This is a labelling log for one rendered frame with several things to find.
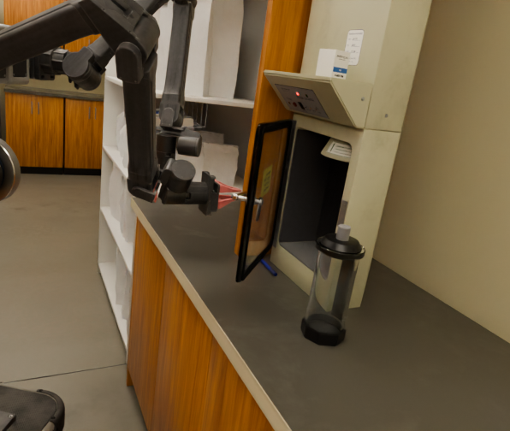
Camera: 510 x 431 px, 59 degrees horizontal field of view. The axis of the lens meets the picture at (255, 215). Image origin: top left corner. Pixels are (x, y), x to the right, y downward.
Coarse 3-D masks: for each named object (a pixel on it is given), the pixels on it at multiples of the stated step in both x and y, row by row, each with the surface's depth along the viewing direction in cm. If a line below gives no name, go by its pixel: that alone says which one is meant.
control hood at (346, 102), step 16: (272, 80) 120; (288, 80) 112; (304, 80) 104; (320, 80) 98; (336, 80) 95; (352, 80) 97; (320, 96) 104; (336, 96) 97; (352, 96) 98; (368, 96) 100; (336, 112) 103; (352, 112) 99
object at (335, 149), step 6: (330, 138) 121; (330, 144) 118; (336, 144) 116; (342, 144) 115; (348, 144) 114; (324, 150) 120; (330, 150) 117; (336, 150) 116; (342, 150) 115; (348, 150) 114; (330, 156) 116; (336, 156) 115; (342, 156) 114; (348, 156) 114
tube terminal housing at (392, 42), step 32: (320, 0) 117; (352, 0) 106; (384, 0) 96; (416, 0) 97; (320, 32) 117; (384, 32) 96; (416, 32) 100; (384, 64) 99; (416, 64) 103; (384, 96) 102; (320, 128) 118; (352, 128) 106; (384, 128) 105; (352, 160) 106; (384, 160) 108; (352, 192) 107; (384, 192) 112; (352, 224) 110; (288, 256) 133
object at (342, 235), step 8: (344, 224) 98; (344, 232) 96; (320, 240) 99; (328, 240) 96; (336, 240) 97; (344, 240) 97; (352, 240) 98; (336, 248) 95; (344, 248) 94; (352, 248) 95; (360, 248) 97
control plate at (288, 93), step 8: (280, 88) 119; (288, 88) 115; (296, 88) 111; (288, 96) 119; (296, 96) 115; (304, 96) 111; (312, 96) 107; (288, 104) 123; (304, 104) 115; (312, 104) 110; (320, 104) 107; (304, 112) 118; (312, 112) 114; (320, 112) 110
